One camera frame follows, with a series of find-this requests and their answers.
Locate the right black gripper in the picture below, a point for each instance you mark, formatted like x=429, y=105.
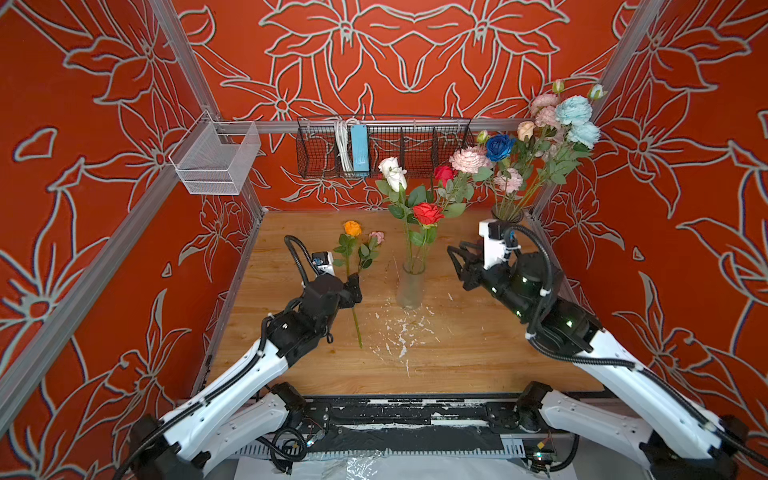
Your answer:
x=473, y=267

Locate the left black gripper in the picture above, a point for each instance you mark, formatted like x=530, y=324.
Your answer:
x=351, y=291

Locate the small pink rose stem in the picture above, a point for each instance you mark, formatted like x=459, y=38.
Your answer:
x=368, y=250

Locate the orange yellow rose stem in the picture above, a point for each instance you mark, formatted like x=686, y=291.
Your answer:
x=347, y=243

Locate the clear glass cylinder vase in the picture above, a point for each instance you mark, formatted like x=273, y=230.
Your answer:
x=411, y=284

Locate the pink peony flower stem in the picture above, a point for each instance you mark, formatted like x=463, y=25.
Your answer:
x=506, y=183

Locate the bright red rose stem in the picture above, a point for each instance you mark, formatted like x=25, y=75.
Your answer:
x=428, y=213

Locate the large pink peony stem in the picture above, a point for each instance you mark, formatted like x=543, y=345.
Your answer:
x=472, y=166

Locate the dark blue rose stem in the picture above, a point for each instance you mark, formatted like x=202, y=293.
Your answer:
x=499, y=151

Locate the white rose stem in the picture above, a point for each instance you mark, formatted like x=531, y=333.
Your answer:
x=394, y=189

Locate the cream rose flower stem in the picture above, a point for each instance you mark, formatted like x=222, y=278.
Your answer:
x=526, y=147

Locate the light blue peony stem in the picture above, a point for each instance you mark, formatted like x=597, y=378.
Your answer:
x=581, y=136

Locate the purple glass fluted vase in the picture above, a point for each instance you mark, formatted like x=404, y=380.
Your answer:
x=512, y=214

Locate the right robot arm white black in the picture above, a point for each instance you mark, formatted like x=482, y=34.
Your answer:
x=671, y=436

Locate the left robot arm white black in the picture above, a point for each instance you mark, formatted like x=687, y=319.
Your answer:
x=246, y=404

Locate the light blue box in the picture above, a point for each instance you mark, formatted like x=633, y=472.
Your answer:
x=360, y=150

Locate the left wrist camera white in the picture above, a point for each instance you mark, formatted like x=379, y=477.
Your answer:
x=323, y=262

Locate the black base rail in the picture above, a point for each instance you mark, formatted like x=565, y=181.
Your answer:
x=461, y=425

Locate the black wire wall basket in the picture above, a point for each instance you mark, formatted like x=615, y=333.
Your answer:
x=421, y=144

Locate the white mesh wall basket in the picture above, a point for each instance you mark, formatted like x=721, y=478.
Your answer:
x=215, y=158

